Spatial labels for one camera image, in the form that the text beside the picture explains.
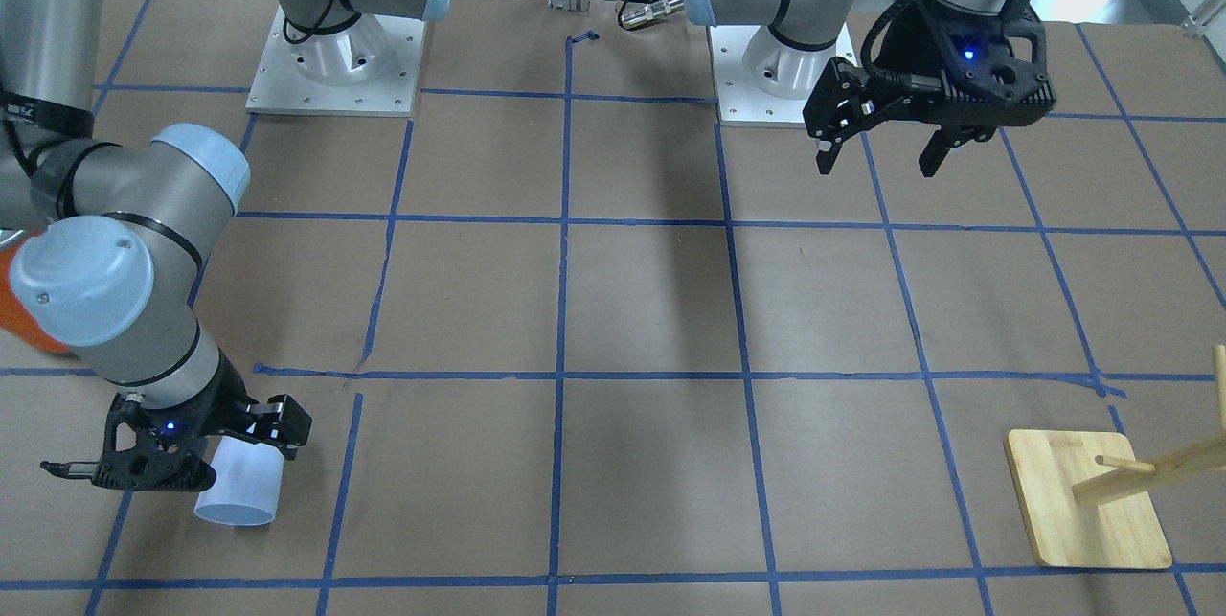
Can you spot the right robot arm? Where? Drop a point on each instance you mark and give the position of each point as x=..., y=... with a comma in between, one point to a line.
x=111, y=237

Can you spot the light blue plastic cup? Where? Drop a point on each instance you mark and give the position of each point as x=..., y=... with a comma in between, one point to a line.
x=247, y=488

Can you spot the wooden mug tree stand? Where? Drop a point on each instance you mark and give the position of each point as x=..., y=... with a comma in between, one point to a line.
x=1084, y=497

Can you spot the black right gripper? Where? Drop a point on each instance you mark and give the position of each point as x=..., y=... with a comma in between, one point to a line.
x=227, y=402

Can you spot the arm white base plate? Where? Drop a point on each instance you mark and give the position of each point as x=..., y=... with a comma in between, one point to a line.
x=370, y=70
x=761, y=82

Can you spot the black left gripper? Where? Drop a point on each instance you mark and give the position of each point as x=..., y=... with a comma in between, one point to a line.
x=906, y=48

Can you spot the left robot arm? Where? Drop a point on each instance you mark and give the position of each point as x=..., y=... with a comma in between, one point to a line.
x=808, y=24

